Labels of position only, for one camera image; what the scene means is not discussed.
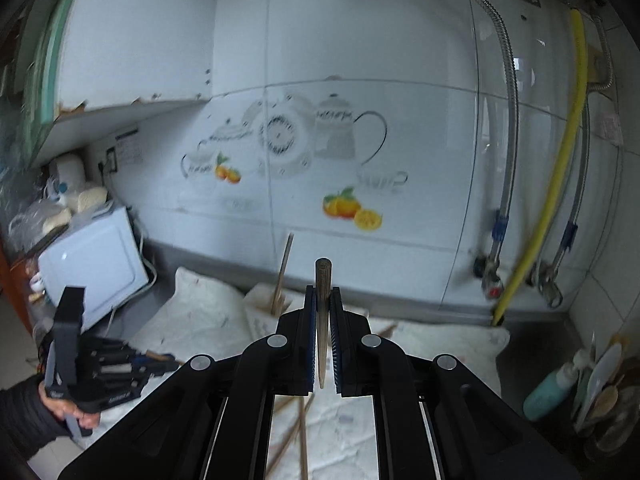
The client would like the person's left forearm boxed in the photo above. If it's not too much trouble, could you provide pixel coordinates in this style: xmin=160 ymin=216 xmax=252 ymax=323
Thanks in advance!
xmin=0 ymin=374 xmax=70 ymax=463

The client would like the red-handled metal valve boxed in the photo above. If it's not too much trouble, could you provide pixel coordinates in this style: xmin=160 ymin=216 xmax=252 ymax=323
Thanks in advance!
xmin=472 ymin=255 xmax=506 ymax=302

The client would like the white quilted printed mat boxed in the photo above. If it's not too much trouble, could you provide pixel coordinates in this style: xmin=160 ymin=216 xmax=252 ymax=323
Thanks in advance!
xmin=127 ymin=266 xmax=512 ymax=480

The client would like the cream plastic chopstick holder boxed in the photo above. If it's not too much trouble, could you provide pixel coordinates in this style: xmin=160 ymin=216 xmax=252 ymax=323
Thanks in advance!
xmin=242 ymin=282 xmax=315 ymax=348

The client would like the yellow gas hose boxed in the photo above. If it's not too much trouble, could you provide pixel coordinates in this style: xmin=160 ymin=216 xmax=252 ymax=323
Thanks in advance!
xmin=491 ymin=7 xmax=587 ymax=328

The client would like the metal pipe valve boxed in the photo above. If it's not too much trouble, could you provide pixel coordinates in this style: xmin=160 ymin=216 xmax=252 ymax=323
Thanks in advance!
xmin=530 ymin=259 xmax=565 ymax=310

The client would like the person's left hand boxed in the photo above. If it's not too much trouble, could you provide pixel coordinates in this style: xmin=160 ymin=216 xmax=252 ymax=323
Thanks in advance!
xmin=39 ymin=374 xmax=102 ymax=430

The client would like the dark utensil pot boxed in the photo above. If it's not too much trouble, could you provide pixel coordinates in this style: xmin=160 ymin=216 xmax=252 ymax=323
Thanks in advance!
xmin=572 ymin=372 xmax=640 ymax=463

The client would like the white power cable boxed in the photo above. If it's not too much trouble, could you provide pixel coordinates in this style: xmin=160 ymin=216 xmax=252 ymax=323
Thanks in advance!
xmin=107 ymin=207 xmax=159 ymax=323

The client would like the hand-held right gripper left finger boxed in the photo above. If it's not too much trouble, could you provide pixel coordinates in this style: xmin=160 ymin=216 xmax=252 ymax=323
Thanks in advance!
xmin=57 ymin=285 xmax=321 ymax=480

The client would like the green wall cabinet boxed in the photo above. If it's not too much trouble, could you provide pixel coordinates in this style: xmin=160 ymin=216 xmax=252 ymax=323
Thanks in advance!
xmin=0 ymin=0 xmax=223 ymax=171

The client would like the pile of wooden chopsticks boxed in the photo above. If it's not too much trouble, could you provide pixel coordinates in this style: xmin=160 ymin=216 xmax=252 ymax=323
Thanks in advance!
xmin=265 ymin=324 xmax=399 ymax=480

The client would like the white rice paddle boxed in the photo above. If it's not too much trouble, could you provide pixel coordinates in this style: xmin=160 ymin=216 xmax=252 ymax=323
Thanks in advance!
xmin=575 ymin=341 xmax=625 ymax=423

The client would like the white wall label sticker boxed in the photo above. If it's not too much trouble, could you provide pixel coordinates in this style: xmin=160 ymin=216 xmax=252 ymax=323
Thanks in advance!
xmin=114 ymin=127 xmax=142 ymax=167

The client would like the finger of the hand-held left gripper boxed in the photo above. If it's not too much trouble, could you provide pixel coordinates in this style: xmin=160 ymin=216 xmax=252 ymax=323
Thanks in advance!
xmin=127 ymin=347 xmax=182 ymax=367
xmin=127 ymin=362 xmax=185 ymax=382

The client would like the braided metal hose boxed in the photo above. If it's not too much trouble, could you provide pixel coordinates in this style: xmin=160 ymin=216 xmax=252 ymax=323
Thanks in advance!
xmin=547 ymin=12 xmax=615 ymax=281
xmin=449 ymin=0 xmax=519 ymax=273

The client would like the beige kitchen appliance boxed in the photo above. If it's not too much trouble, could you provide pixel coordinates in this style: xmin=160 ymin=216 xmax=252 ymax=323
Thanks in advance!
xmin=42 ymin=186 xmax=110 ymax=233

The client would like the white electric kettle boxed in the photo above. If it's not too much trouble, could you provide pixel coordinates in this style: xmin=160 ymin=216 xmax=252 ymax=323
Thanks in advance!
xmin=49 ymin=154 xmax=87 ymax=196

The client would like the white toaster oven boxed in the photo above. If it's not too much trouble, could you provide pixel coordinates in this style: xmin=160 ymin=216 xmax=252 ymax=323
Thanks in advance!
xmin=37 ymin=205 xmax=151 ymax=332

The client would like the teal pump bottle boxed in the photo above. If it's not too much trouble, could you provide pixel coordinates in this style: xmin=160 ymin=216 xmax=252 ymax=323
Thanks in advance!
xmin=522 ymin=349 xmax=593 ymax=422

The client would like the wooden spoon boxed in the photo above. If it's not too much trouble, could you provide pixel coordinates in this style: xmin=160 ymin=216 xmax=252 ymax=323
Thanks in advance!
xmin=586 ymin=384 xmax=622 ymax=428

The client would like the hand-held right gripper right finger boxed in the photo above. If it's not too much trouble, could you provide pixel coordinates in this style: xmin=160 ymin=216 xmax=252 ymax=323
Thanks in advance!
xmin=327 ymin=285 xmax=583 ymax=480

